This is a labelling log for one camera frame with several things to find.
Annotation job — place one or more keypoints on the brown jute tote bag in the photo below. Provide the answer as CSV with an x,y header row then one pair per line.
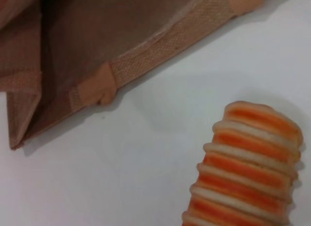
x,y
85,41

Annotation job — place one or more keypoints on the orange striped bread loaf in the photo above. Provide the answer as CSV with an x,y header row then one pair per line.
x,y
245,172

